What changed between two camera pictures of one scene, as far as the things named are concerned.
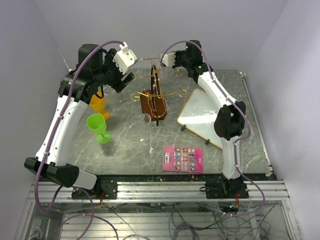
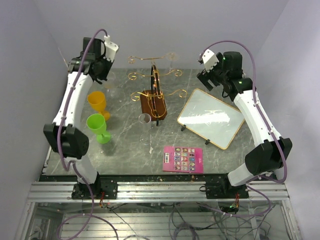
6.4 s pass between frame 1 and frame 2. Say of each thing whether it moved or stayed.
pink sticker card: stayed
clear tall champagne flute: stayed
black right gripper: moved
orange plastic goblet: stayed
